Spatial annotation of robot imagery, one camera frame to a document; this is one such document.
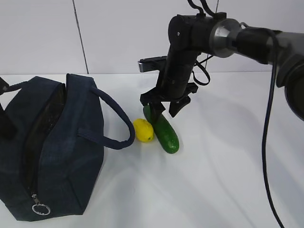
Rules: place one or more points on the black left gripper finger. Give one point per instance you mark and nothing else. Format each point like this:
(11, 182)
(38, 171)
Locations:
(7, 128)

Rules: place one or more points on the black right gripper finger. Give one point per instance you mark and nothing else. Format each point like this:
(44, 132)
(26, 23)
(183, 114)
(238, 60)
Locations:
(156, 110)
(176, 106)

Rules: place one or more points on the green cucumber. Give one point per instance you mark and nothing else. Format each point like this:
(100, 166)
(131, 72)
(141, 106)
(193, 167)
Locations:
(164, 132)

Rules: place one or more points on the yellow lemon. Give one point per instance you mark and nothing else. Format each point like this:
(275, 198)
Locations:
(143, 130)

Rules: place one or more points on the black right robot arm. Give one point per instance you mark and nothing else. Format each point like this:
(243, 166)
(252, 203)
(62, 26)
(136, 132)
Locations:
(190, 36)

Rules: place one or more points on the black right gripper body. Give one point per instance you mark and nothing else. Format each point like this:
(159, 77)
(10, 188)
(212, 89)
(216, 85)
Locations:
(173, 79)

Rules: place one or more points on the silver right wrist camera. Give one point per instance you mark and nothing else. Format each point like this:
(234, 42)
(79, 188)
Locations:
(151, 64)

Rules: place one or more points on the navy blue lunch bag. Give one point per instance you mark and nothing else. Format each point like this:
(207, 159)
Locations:
(50, 167)

